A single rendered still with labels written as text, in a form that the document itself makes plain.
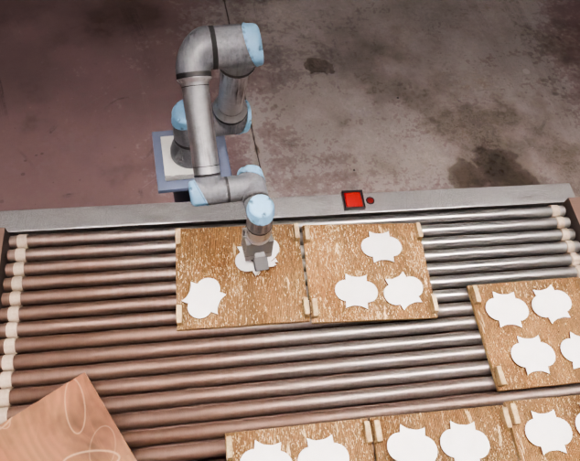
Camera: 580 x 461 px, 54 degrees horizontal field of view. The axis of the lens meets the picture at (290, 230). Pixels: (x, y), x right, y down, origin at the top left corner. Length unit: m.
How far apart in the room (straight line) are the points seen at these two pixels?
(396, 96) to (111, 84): 1.74
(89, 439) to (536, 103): 3.33
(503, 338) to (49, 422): 1.35
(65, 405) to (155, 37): 2.71
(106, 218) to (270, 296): 0.61
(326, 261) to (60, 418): 0.91
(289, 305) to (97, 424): 0.65
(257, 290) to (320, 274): 0.21
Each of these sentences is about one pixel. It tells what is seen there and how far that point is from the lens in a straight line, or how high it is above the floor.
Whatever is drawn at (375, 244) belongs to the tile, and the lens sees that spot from 1.93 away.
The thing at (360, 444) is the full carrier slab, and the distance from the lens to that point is 1.72.
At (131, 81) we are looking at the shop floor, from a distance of 3.62.
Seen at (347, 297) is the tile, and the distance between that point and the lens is 1.82.
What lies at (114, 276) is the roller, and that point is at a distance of 1.87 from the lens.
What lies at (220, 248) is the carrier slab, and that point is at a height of 0.94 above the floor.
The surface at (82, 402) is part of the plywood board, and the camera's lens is 1.63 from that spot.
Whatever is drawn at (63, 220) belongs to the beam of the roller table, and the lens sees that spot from 2.01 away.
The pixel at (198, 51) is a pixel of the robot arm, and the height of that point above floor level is 1.50.
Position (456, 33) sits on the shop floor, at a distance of 4.28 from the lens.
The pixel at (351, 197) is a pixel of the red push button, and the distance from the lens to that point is 2.03.
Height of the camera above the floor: 2.59
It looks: 60 degrees down
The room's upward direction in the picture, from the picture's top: 12 degrees clockwise
